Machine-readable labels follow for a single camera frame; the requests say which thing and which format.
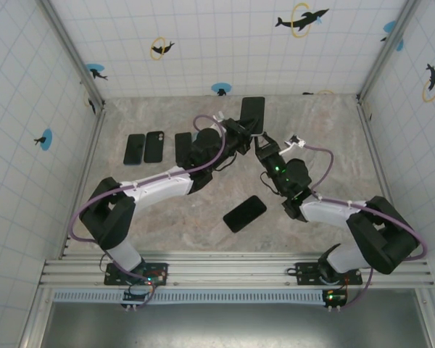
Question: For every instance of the black smartphone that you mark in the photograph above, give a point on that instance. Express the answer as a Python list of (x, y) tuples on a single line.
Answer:
[(244, 214), (252, 107), (182, 146), (134, 148)]

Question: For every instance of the black phone case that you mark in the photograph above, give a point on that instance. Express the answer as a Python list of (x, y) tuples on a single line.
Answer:
[(153, 150)]

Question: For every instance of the dark phone case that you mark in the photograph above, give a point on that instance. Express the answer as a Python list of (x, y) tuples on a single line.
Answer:
[(226, 218)]

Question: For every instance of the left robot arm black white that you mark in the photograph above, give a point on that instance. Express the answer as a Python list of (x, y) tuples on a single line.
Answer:
[(108, 221)]

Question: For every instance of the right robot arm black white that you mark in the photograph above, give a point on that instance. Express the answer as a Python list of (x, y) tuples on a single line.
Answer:
[(377, 235)]

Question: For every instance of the penguin blue circle sticker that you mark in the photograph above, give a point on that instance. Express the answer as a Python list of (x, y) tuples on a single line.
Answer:
[(221, 88)]

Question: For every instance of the small black connector box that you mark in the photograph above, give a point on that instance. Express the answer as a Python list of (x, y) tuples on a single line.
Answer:
[(335, 298), (132, 297)]

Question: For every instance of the grey metal sheet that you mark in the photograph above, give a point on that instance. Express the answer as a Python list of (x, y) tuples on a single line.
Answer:
[(239, 326)]

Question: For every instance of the black animal blue circle sticker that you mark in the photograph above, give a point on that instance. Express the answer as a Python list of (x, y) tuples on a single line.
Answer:
[(48, 139)]

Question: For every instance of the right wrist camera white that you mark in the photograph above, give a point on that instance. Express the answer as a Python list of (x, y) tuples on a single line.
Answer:
[(295, 139)]

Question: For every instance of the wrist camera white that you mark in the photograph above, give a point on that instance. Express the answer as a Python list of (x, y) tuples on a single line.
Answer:
[(217, 117), (295, 139)]

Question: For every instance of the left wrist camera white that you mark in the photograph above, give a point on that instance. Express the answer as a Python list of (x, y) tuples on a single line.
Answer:
[(217, 117)]

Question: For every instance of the aluminium side rail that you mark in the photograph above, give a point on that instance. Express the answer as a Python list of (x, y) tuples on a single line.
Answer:
[(90, 156), (375, 152)]

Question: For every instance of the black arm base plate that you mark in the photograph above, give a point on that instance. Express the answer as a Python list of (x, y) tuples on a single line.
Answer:
[(110, 279), (304, 272)]

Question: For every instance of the aluminium mounting rail beam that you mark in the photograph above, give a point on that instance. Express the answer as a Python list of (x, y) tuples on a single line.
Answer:
[(232, 270)]

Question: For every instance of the aluminium corner post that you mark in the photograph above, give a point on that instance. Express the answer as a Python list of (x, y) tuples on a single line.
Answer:
[(388, 50), (72, 50)]

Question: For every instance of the blue patches wall sticker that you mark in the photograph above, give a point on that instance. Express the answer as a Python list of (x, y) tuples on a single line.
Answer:
[(389, 26)]

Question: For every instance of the aluminium frame leg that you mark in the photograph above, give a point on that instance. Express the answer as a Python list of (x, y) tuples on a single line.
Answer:
[(429, 319), (34, 319)]

